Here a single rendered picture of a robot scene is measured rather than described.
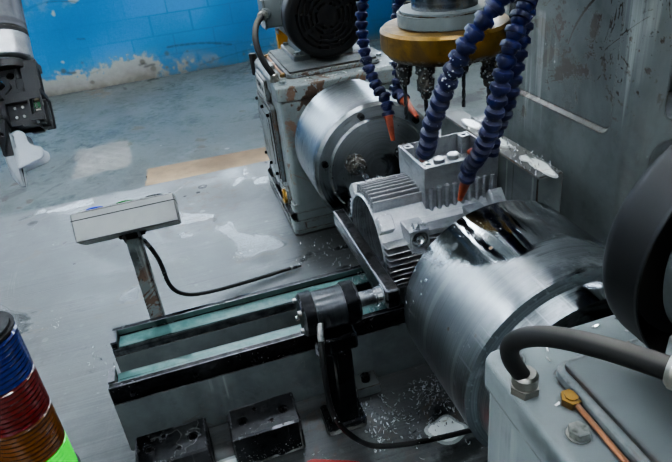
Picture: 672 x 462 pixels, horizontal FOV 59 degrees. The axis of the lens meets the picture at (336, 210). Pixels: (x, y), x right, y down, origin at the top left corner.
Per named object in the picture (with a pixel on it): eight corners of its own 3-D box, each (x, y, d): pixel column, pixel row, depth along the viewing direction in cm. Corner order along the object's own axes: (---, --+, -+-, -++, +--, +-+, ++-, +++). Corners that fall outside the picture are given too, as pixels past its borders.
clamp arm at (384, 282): (405, 305, 82) (348, 222, 104) (404, 287, 81) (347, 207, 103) (381, 311, 82) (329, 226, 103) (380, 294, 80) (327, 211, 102)
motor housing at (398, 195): (455, 236, 112) (454, 141, 103) (510, 291, 95) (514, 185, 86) (353, 262, 108) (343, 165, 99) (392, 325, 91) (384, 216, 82)
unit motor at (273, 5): (341, 113, 171) (324, -47, 151) (381, 153, 143) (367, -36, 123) (253, 130, 165) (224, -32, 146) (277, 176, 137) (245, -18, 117)
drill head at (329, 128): (384, 153, 150) (376, 53, 138) (449, 217, 119) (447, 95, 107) (287, 174, 145) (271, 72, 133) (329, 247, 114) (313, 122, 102)
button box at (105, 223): (182, 223, 109) (175, 195, 110) (179, 220, 102) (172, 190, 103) (84, 245, 106) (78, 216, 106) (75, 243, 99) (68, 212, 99)
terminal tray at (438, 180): (466, 170, 101) (466, 129, 97) (498, 195, 92) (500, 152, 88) (399, 185, 98) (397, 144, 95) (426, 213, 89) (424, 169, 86)
